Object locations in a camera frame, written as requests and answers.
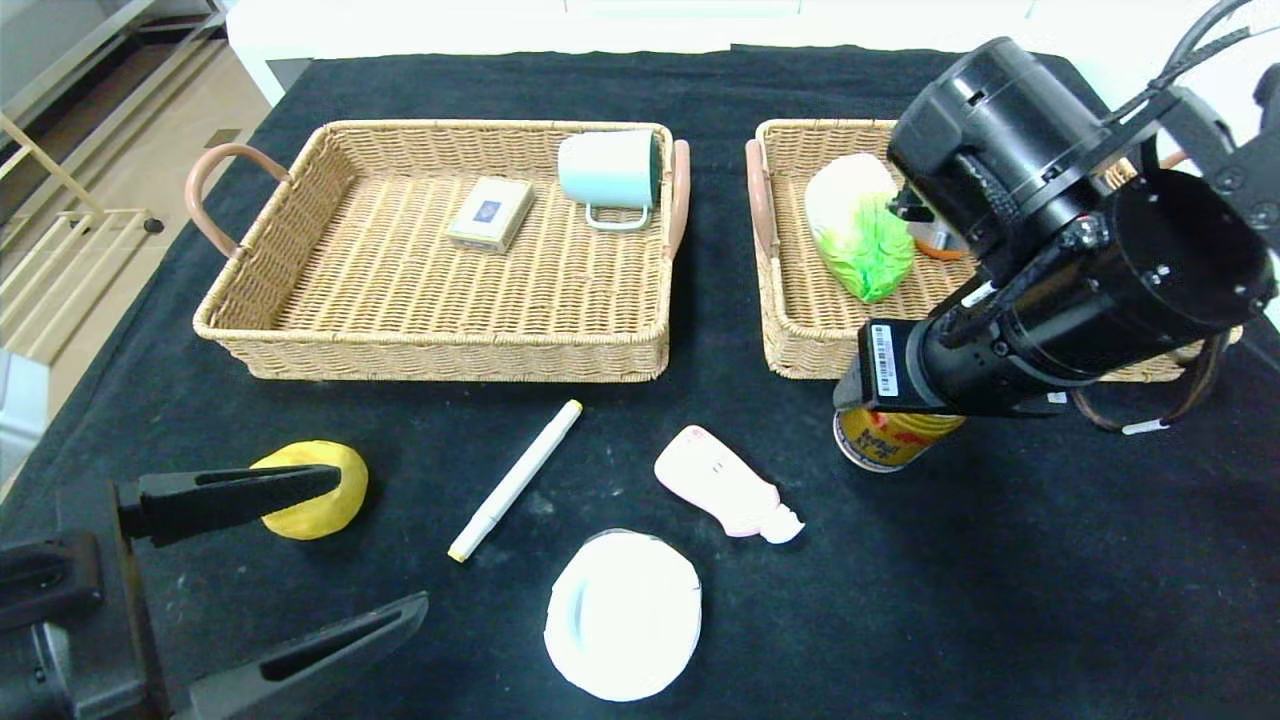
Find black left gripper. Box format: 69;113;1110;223
0;463;430;720

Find white marker yellow cap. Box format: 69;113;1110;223
448;399;584;563

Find crushed white paper bowl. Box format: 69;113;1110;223
544;529;703;702

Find gold drink can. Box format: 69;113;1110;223
833;405;967;473

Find white green napa cabbage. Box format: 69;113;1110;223
804;152;916;304

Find yellow pear fruit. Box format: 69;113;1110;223
250;440;370;541

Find small card box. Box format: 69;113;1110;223
446;176;536;253

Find pink bottle white cap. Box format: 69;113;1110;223
654;425;806;546

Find mint green mug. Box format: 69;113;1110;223
557;129;663;232

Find white table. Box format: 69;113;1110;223
228;0;1101;106

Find orange fruit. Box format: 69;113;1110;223
908;220;966;261

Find wicker basket brown handles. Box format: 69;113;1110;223
185;119;693;384
745;118;1246;384

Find grey metal shelf frame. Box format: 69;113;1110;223
0;0;231;151

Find cable loop with white tag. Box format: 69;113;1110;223
1070;335;1229;436

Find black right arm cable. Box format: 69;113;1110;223
1100;0;1261;126

